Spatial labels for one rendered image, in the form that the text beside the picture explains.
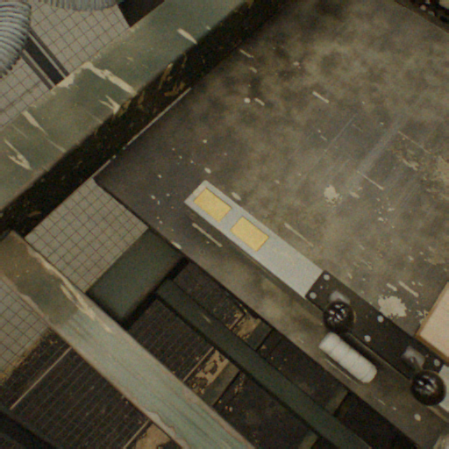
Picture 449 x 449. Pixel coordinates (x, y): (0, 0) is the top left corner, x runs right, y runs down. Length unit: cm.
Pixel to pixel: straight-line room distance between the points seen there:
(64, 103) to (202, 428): 48
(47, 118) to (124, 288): 27
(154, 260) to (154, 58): 31
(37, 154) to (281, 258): 37
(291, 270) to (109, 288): 28
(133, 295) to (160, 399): 18
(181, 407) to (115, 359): 10
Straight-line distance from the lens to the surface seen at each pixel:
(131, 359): 59
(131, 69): 71
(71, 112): 68
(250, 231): 64
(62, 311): 61
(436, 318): 72
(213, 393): 167
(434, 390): 54
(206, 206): 65
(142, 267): 70
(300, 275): 63
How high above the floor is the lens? 187
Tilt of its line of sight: 26 degrees down
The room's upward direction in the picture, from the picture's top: 38 degrees counter-clockwise
